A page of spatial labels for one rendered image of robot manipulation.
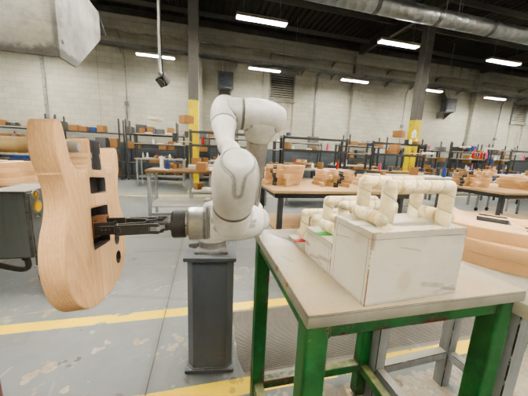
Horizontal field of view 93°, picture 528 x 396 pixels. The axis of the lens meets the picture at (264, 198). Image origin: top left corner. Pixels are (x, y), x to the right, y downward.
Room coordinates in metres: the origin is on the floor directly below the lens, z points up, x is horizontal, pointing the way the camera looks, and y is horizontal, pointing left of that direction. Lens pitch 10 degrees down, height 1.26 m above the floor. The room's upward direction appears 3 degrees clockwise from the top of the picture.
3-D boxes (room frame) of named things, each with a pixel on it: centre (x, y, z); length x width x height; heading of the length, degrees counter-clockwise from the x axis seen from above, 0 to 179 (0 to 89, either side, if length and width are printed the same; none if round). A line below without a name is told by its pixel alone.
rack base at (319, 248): (0.75, -0.30, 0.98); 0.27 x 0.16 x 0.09; 107
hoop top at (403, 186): (0.56, -0.35, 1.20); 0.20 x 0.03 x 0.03; 106
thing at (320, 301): (0.81, -0.33, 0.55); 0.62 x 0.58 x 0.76; 104
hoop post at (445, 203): (0.58, -0.43, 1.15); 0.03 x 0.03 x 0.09
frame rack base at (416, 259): (0.61, -0.34, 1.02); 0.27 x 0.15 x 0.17; 107
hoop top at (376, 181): (0.64, -0.33, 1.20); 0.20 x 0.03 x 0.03; 106
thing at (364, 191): (0.62, -0.25, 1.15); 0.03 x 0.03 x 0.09
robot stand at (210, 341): (1.35, 0.28, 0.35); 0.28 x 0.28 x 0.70; 6
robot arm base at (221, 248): (1.35, 0.30, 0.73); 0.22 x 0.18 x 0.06; 96
